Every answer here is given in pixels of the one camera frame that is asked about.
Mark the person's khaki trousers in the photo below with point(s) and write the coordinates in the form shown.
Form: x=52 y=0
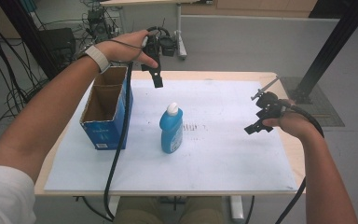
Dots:
x=136 y=211

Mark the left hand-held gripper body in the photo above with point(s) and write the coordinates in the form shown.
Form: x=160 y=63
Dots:
x=167 y=43

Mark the black device on stand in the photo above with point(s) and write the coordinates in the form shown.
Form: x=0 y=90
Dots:
x=98 y=23

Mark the person's left hand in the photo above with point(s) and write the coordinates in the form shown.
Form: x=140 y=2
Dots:
x=124 y=46

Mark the blue bottle with white cap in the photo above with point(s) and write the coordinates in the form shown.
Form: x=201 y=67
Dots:
x=171 y=132

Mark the table with white legs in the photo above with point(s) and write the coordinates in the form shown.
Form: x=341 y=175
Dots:
x=180 y=18

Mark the light wooden cabinet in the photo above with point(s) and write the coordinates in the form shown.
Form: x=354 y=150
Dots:
x=261 y=7

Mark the white table leg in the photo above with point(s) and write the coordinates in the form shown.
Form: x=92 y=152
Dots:
x=236 y=210

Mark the black equipment box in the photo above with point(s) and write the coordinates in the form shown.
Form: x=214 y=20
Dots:
x=59 y=42

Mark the white table mat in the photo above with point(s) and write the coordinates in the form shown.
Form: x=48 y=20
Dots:
x=217 y=155

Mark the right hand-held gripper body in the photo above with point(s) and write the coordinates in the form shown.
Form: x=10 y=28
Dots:
x=270 y=104

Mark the black metal frame post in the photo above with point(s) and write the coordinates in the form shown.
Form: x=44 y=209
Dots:
x=332 y=46
x=28 y=37

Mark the white shirt sleeve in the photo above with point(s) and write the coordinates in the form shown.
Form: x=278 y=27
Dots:
x=4 y=196

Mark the wristwatch with white band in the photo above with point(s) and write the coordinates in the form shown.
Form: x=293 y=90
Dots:
x=99 y=57

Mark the person's right hand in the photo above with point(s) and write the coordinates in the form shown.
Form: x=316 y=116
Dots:
x=293 y=123

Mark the blue cardboard box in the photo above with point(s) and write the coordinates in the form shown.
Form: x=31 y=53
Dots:
x=104 y=127

